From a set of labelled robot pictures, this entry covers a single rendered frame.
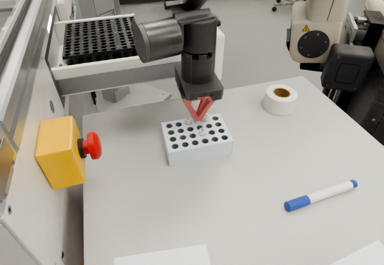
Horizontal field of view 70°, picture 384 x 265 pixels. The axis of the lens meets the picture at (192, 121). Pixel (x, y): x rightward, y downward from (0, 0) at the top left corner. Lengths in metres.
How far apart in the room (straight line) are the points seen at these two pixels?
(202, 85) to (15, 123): 0.27
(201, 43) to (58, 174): 0.27
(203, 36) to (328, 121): 0.37
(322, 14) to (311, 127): 0.51
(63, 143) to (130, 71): 0.25
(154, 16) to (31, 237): 0.31
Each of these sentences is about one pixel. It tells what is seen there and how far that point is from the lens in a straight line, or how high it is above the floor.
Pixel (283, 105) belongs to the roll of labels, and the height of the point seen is 0.79.
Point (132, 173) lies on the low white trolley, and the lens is 0.52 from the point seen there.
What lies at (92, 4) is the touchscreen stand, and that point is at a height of 0.68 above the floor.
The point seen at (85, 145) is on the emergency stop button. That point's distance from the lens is 0.41.
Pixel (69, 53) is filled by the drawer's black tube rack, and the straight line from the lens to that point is 0.62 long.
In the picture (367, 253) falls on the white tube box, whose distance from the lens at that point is 0.44.
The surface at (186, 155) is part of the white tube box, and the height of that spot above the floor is 0.78.
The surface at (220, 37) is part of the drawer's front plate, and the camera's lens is 0.58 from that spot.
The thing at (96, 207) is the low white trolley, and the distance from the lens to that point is 0.50.
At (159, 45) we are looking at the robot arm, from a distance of 0.40.
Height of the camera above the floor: 1.16
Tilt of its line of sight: 41 degrees down
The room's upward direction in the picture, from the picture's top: straight up
